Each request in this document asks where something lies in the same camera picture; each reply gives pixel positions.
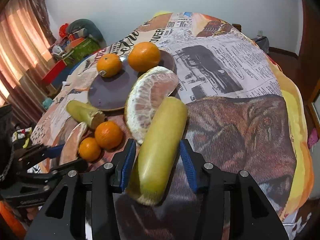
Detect thin peeled pomelo slice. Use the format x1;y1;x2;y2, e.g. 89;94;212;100
59;122;88;165

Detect short green sugarcane piece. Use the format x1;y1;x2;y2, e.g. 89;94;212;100
66;100;106;130

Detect yellow-green sugarcane piece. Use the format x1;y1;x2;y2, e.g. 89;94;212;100
126;96;188;206

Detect large peeled pomelo segment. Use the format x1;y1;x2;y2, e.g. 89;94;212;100
124;66;179;145

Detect smaller mandarin orange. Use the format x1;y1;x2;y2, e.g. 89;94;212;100
78;137;101;163

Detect small mandarin orange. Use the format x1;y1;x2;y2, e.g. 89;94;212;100
94;121;123;150

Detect red flat box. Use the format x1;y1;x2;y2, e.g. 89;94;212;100
42;60;67;85

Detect dark purple round plate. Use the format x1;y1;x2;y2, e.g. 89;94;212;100
88;50;179;111

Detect newspaper print bed blanket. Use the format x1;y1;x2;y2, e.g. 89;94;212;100
31;12;313;239

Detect orange with sticker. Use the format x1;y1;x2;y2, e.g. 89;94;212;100
97;54;122;77

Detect green patterned box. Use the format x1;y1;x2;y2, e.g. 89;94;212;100
62;38;100;66

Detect pink orange window curtain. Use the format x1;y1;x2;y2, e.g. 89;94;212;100
1;0;54;112

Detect large orange on plate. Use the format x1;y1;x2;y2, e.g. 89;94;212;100
127;42;161;73

